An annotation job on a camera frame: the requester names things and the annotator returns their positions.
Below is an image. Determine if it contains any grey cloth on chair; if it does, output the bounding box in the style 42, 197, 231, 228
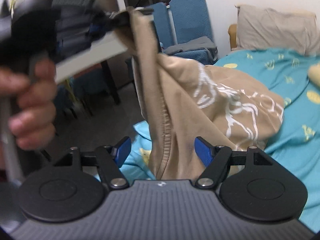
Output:
164, 36, 217, 55

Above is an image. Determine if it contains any green beige plush toy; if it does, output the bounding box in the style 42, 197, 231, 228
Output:
308, 63, 320, 87

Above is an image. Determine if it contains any teal patterned bed sheet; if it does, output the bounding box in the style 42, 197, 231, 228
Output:
121, 48, 319, 231

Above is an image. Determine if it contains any tan t-shirt white print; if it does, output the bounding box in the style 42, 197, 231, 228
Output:
115, 10, 284, 180

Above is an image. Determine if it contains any person's left hand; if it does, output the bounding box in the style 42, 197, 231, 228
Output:
1, 59, 57, 151

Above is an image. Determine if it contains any white dark-legged table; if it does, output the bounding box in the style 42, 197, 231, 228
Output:
55, 32, 127, 105

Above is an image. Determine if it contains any blue covered chair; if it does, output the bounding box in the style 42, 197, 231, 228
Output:
148, 0, 217, 65

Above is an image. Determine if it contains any grey pillow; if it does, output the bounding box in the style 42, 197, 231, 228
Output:
236, 4, 319, 56

